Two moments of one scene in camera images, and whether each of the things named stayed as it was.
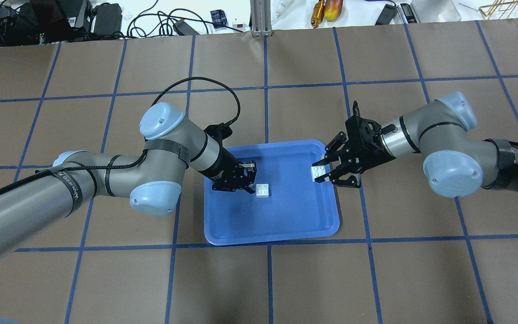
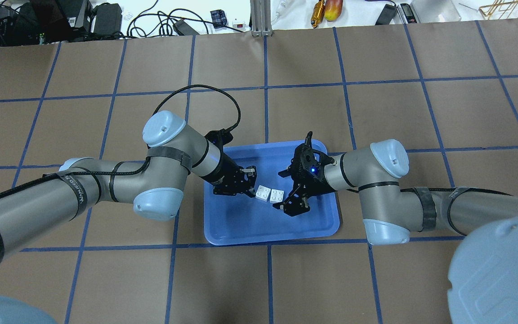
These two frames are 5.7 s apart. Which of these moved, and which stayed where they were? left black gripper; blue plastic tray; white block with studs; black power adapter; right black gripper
Moved: white block with studs; right black gripper
Stayed: blue plastic tray; left black gripper; black power adapter
